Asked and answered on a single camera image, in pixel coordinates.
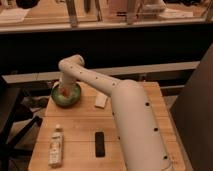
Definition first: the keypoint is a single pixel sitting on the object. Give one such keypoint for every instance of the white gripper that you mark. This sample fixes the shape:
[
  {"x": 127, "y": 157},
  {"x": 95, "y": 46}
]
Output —
[{"x": 67, "y": 85}]

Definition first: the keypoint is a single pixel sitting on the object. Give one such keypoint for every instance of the orange pepper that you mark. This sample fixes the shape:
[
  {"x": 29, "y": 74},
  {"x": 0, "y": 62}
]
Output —
[{"x": 64, "y": 92}]

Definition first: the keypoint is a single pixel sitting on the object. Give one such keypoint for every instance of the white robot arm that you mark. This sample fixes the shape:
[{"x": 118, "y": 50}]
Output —
[{"x": 141, "y": 142}]

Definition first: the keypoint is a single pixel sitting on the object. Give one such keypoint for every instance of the green ceramic bowl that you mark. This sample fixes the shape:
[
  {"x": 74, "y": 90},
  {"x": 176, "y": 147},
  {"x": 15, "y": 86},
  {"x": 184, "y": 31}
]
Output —
[{"x": 66, "y": 101}]

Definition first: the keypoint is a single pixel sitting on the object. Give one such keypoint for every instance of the white rectangular block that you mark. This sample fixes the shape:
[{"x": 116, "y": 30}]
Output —
[{"x": 101, "y": 100}]

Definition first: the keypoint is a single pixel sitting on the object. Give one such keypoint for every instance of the black chair at left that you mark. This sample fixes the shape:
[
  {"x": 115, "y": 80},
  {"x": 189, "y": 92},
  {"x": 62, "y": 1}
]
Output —
[{"x": 11, "y": 110}]

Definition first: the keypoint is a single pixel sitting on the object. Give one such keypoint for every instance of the white plastic bottle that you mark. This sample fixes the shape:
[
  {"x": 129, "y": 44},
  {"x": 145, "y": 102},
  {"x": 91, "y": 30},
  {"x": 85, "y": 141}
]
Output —
[{"x": 56, "y": 147}]

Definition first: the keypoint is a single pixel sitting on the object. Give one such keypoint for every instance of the black rectangular remote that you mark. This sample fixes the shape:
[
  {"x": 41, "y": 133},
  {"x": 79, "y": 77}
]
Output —
[{"x": 99, "y": 144}]

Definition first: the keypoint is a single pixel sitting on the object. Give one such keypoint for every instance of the dark chair at right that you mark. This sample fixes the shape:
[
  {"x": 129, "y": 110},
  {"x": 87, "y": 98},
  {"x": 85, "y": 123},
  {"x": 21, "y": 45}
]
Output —
[{"x": 192, "y": 113}]

